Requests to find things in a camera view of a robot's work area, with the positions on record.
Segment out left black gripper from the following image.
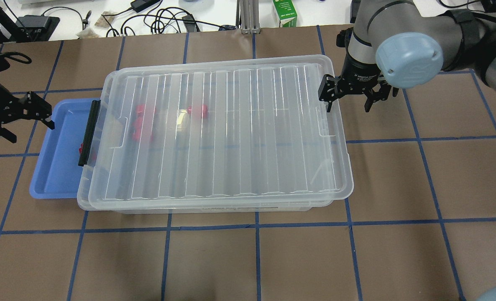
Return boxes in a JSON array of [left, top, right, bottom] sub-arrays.
[[0, 91, 55, 143]]

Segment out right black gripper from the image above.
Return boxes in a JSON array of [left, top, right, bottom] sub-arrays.
[[318, 59, 399, 113]]

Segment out clear plastic box lid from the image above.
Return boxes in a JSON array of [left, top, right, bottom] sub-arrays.
[[88, 54, 354, 201]]

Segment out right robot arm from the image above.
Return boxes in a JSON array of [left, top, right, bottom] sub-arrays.
[[318, 0, 496, 112]]

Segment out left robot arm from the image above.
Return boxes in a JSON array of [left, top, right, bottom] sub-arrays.
[[0, 51, 55, 143]]

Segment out clear plastic storage box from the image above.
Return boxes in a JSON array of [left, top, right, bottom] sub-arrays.
[[77, 67, 347, 214]]

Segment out blue plastic tray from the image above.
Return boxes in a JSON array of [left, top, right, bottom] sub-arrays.
[[29, 98, 93, 199]]

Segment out green white carton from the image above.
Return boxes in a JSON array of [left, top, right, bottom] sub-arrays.
[[272, 0, 298, 28]]

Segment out red block under lid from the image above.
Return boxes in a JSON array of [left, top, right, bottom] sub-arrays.
[[187, 104, 208, 119]]

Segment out black power adapter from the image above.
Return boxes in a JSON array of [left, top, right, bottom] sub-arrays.
[[182, 15, 201, 33]]

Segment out black box handle bar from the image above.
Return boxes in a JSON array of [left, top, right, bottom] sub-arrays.
[[78, 99, 101, 166]]

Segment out aluminium frame post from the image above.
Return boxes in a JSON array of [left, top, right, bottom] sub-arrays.
[[236, 0, 261, 34]]

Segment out black cables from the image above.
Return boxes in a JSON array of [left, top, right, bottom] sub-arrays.
[[39, 0, 236, 38]]

